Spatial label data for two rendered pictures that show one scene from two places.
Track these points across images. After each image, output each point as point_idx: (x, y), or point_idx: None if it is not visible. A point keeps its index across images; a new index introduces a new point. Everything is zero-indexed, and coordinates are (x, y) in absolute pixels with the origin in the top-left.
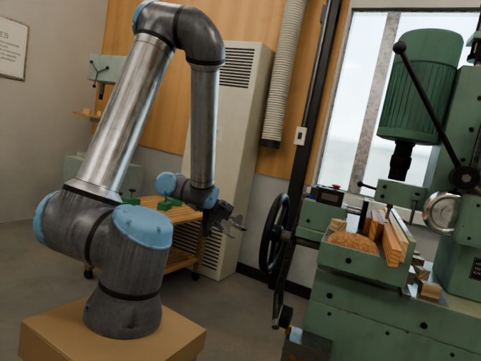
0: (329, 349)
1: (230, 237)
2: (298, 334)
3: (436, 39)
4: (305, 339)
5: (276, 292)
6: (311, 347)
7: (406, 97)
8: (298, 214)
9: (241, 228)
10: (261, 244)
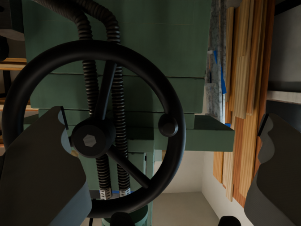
0: (24, 40)
1: (51, 108)
2: (5, 32)
3: None
4: (7, 34)
5: (73, 20)
6: (4, 36)
7: None
8: (97, 167)
9: (262, 133)
10: (1, 128)
